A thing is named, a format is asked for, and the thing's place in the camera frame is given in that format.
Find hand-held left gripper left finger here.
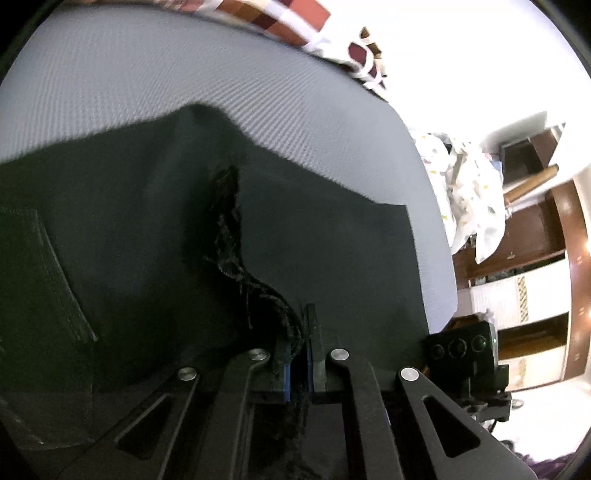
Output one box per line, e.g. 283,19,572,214
46,344,301,480

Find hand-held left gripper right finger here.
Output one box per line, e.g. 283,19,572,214
305,303,542,480

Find black pants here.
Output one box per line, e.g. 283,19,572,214
0,104,430,480

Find person's right forearm purple sleeve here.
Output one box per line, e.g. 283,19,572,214
508,450,580,480

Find brown wooden wardrobe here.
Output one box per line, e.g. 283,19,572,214
452,122,591,393

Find white spotted cloth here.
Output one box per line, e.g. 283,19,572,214
413,131,507,265

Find wooden stick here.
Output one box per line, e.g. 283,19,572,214
503,165,560,206

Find grey bed mattress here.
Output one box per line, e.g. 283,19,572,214
0,4,459,335

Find orange plaid blanket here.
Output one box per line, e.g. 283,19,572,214
152,0,391,99

